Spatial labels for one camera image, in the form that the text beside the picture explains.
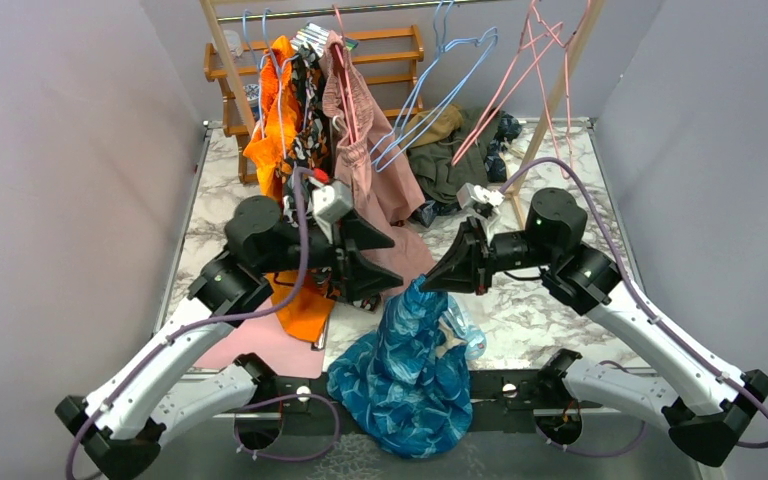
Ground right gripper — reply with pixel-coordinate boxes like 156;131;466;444
420;216;557;296

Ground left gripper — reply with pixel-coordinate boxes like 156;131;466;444
259;207;405;300

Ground blue patterned shorts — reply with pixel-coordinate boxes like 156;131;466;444
327;276;473;459

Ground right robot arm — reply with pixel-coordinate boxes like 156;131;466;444
424;184;768;467

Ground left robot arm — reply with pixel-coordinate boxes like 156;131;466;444
55;193;403;479

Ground orange shorts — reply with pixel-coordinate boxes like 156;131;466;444
244;59;334;343

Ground pink shorts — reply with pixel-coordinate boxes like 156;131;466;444
320;31;434;298

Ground hanger holding pink shorts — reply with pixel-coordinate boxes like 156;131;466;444
331;4;358;143

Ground olive green garment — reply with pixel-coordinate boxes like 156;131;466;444
407;107;500;204

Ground pink mat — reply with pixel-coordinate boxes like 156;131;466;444
194;314;325;379

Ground dark navy patterned garment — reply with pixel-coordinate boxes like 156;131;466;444
411;112;522;227

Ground tan garment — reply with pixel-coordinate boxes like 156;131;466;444
399;104;464;149

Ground blue lidded jar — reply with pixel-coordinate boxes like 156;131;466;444
244;83;261;121

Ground marker pen pack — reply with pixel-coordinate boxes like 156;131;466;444
290;22;330;56

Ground wooden shelf unit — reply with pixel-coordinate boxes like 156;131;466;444
203;25;425;184

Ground clear plastic cup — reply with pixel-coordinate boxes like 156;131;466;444
223;30;245;65

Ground wooden clothes rack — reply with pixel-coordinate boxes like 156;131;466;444
199;0;606;228

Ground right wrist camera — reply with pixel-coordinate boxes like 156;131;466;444
457;183;505;242

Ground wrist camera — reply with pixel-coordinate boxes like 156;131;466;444
457;183;505;242
311;169;353;244

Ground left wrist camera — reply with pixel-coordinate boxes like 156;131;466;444
311;169;353;244

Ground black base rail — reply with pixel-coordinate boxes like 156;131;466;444
233;369;595;443

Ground blue wire hanger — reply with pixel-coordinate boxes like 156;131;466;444
369;0;499;174

